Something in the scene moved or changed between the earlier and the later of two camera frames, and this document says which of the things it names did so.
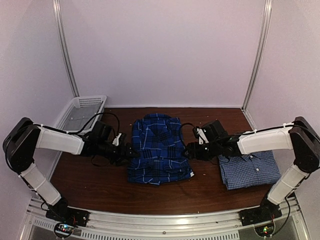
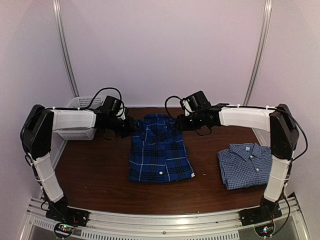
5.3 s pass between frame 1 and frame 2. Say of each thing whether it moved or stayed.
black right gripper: moved
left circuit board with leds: stayed
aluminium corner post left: stayed
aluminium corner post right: stayed
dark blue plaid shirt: stayed
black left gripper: moved
